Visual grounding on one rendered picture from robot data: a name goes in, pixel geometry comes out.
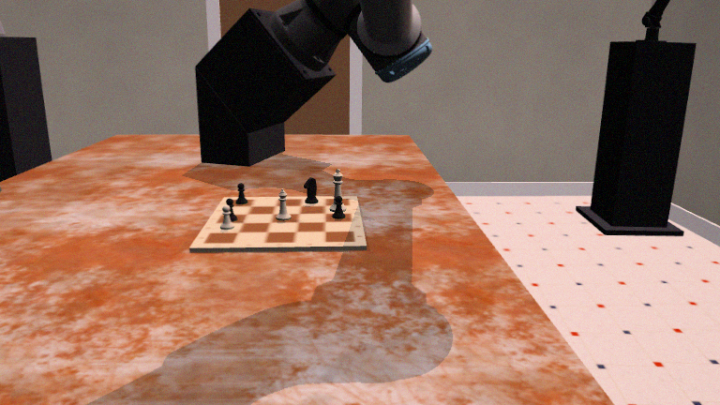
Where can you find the white chess king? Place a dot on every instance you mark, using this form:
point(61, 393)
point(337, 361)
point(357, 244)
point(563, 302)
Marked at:
point(337, 176)

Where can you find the white pawn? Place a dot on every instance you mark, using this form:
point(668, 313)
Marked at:
point(226, 224)

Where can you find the white bishop chess piece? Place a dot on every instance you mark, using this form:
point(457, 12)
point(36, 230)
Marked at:
point(283, 214)

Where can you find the brown and cream chessboard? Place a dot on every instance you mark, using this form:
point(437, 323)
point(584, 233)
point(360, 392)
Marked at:
point(310, 228)

